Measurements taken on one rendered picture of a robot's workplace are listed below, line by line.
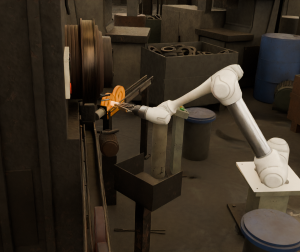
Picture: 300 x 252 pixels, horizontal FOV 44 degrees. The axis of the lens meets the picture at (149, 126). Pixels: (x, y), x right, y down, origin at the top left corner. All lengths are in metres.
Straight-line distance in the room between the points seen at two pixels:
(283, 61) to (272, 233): 3.51
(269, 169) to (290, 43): 3.12
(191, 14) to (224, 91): 4.07
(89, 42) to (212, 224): 1.50
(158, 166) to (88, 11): 2.40
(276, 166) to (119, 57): 3.00
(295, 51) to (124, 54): 2.20
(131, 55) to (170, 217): 2.60
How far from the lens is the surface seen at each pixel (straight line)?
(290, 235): 2.00
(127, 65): 4.81
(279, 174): 2.27
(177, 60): 4.26
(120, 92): 2.83
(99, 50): 1.95
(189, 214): 2.75
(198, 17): 5.94
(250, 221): 2.03
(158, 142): 2.98
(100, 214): 1.40
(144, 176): 1.95
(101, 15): 4.76
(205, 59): 4.46
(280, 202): 2.65
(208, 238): 2.56
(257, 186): 2.50
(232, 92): 2.11
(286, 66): 5.24
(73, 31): 1.99
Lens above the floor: 1.58
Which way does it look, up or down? 22 degrees down
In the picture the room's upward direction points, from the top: 2 degrees clockwise
